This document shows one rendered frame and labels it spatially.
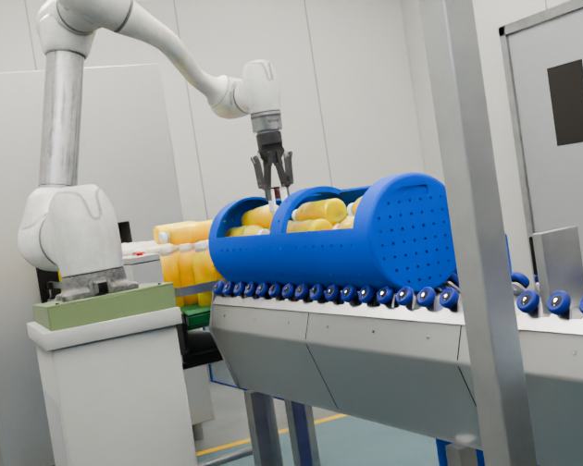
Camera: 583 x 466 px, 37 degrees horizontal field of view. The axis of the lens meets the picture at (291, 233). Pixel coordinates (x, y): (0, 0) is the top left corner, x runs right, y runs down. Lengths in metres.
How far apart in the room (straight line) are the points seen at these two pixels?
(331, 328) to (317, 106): 5.44
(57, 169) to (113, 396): 0.64
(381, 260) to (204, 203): 5.16
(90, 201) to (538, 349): 1.10
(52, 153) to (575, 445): 1.47
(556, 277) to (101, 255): 1.05
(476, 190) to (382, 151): 6.42
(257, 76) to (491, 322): 1.37
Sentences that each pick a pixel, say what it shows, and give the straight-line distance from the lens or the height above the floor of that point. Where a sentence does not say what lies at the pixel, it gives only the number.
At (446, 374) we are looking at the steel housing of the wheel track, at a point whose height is 0.81.
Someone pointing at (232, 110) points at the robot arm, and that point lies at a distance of 2.67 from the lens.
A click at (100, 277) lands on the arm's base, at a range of 2.13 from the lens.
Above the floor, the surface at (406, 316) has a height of 0.92.
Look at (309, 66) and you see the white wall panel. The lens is 7.58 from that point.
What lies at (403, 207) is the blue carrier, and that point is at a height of 1.16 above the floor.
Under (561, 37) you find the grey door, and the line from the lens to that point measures 6.41.
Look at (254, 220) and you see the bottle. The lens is 2.66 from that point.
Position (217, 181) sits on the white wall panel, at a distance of 7.14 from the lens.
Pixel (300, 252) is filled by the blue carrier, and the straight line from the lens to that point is 2.24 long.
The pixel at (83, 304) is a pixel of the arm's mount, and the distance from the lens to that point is 2.06.
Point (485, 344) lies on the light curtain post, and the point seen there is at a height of 0.95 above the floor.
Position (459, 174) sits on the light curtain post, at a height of 1.22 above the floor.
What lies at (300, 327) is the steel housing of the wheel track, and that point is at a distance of 2.34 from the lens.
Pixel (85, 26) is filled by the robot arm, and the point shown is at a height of 1.74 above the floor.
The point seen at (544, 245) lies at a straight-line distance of 1.72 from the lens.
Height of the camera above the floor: 1.23
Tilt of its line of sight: 3 degrees down
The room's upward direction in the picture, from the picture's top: 9 degrees counter-clockwise
